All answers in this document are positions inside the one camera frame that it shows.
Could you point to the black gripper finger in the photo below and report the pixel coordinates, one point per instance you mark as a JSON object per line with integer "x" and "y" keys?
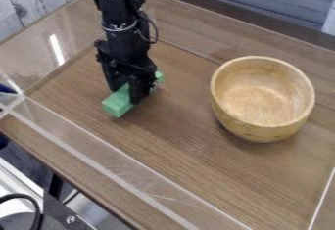
{"x": 116, "y": 73}
{"x": 141, "y": 86}

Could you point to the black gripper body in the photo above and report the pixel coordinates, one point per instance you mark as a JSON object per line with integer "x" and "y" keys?
{"x": 128, "y": 46}

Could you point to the green rectangular block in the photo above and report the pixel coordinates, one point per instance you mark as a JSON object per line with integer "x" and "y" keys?
{"x": 117, "y": 104}

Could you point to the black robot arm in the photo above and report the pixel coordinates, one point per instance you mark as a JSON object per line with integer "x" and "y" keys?
{"x": 124, "y": 14}

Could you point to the brown wooden bowl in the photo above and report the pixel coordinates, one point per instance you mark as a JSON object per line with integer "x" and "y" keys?
{"x": 262, "y": 98}

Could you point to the black table leg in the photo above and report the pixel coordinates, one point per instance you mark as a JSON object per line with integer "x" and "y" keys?
{"x": 55, "y": 186}

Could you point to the clear acrylic enclosure wall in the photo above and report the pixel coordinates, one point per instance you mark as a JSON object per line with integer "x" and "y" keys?
{"x": 165, "y": 167}

